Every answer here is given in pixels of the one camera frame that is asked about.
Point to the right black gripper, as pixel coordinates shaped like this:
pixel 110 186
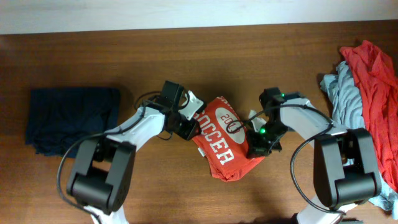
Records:
pixel 254 149

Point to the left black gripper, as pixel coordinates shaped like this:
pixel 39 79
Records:
pixel 187 129

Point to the orange FRAM t-shirt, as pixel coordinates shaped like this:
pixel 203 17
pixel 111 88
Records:
pixel 225 152

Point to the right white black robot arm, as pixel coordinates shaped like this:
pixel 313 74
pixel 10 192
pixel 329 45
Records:
pixel 345 171

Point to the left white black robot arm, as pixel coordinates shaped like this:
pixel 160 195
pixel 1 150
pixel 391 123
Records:
pixel 101 175

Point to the light blue grey shirt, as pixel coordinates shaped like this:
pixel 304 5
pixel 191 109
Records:
pixel 347 110

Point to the dark navy folded shirt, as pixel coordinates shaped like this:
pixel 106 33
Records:
pixel 58 117

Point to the red mesh shirt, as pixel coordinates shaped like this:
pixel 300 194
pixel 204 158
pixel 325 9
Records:
pixel 375 77

